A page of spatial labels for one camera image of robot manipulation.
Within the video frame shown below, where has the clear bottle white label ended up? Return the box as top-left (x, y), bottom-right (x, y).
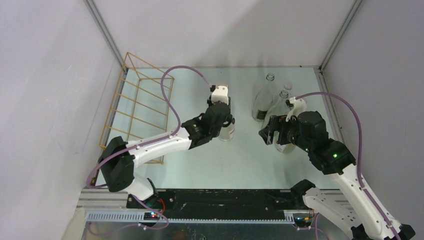
top-left (274, 142), bottom-right (296, 155)

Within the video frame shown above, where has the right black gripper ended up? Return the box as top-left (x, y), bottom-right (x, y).
top-left (258, 112), bottom-right (313, 152)

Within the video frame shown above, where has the left electronics board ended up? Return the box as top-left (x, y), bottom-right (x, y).
top-left (143, 212), bottom-right (162, 221)

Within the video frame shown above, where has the long clear glass bottle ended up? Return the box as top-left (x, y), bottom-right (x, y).
top-left (262, 90), bottom-right (291, 128)

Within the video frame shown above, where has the clear bottle black cork top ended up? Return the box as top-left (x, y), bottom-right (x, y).
top-left (218, 98), bottom-right (235, 142)

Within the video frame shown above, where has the gold wire wine rack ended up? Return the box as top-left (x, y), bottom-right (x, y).
top-left (99, 52), bottom-right (175, 150)

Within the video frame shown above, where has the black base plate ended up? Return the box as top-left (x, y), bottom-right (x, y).
top-left (144, 188), bottom-right (308, 221)

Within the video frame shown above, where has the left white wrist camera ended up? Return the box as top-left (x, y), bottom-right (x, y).
top-left (209, 84), bottom-right (230, 106)

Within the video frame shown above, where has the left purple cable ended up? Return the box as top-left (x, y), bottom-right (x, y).
top-left (86, 65), bottom-right (213, 190)

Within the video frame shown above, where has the aluminium frame rail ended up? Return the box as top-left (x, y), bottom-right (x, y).
top-left (76, 188), bottom-right (379, 226)

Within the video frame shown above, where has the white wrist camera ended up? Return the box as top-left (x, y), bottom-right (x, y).
top-left (285, 96), bottom-right (307, 122)
top-left (209, 84), bottom-right (230, 106)

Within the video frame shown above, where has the clear bottle black label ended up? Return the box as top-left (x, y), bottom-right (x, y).
top-left (251, 73), bottom-right (275, 122)

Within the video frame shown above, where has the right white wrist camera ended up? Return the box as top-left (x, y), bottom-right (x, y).
top-left (285, 96), bottom-right (307, 122)

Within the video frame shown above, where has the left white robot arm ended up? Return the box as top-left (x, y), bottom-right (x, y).
top-left (98, 101), bottom-right (235, 208)

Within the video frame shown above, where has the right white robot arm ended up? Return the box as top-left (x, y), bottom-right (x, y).
top-left (258, 111), bottom-right (416, 240)

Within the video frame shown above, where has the electronics board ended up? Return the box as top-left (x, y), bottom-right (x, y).
top-left (143, 212), bottom-right (162, 221)
top-left (294, 217), bottom-right (310, 224)

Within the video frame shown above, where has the purple cable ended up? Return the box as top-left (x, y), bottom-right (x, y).
top-left (294, 92), bottom-right (403, 240)
top-left (86, 65), bottom-right (213, 190)

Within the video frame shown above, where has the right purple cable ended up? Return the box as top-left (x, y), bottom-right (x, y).
top-left (294, 92), bottom-right (403, 240)

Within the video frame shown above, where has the right electronics board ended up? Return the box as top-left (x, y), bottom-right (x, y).
top-left (294, 217), bottom-right (310, 224)

